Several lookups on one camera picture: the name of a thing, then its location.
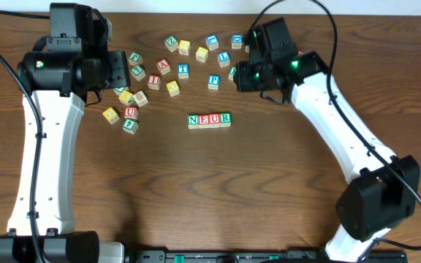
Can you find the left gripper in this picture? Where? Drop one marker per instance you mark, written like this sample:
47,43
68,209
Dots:
119,68

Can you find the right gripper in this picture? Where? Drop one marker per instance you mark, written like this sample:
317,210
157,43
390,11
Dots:
256,37

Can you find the red I block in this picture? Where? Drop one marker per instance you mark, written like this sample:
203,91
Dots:
154,82

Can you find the blue P block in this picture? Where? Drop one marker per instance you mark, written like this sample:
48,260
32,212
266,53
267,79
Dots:
213,82

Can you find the green R block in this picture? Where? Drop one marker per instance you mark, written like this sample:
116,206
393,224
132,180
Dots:
225,119

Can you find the red u block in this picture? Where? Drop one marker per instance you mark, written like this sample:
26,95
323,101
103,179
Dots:
214,120
131,113

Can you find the red E block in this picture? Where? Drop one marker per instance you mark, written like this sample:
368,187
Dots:
203,121

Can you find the green N block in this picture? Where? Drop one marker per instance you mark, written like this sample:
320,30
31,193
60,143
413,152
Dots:
193,121

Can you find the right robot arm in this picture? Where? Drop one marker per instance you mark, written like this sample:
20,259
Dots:
380,186

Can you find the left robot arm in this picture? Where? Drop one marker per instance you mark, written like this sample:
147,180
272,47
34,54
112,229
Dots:
55,78

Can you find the green V block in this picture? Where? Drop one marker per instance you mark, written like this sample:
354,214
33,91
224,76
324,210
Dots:
120,90

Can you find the green B block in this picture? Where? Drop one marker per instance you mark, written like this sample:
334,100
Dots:
232,73

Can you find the green 7 block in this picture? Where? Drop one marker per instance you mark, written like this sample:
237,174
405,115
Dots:
138,72

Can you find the yellow block beside V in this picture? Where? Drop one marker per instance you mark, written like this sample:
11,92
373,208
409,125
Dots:
126,97

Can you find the green block upper left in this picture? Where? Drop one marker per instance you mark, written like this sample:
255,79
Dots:
135,59

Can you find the blue L block middle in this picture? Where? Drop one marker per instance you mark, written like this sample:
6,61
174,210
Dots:
224,59

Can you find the blue l block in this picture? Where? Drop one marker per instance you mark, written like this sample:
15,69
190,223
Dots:
224,59
212,42

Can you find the plain wooden picture block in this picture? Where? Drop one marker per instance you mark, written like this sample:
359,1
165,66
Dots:
140,98

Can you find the yellow block far left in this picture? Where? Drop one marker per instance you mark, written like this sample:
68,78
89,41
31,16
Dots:
111,115

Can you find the red A block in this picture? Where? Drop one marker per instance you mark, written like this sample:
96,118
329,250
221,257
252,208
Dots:
163,66

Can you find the blue L block top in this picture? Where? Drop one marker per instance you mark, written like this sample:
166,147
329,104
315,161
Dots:
212,42

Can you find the green 4 block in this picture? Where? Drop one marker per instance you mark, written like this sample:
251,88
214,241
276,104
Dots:
130,126

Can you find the yellow block centre top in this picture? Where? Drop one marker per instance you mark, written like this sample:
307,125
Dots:
202,54

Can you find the yellow block centre low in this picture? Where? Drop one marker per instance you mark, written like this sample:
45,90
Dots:
173,88

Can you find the green Z block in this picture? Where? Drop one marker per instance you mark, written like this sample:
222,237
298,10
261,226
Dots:
171,43

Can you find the blue T block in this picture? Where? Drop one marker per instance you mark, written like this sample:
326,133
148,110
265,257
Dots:
183,71

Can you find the yellow block top left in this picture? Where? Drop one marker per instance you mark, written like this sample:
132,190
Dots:
184,47

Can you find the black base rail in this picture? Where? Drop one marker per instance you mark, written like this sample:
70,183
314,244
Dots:
290,256

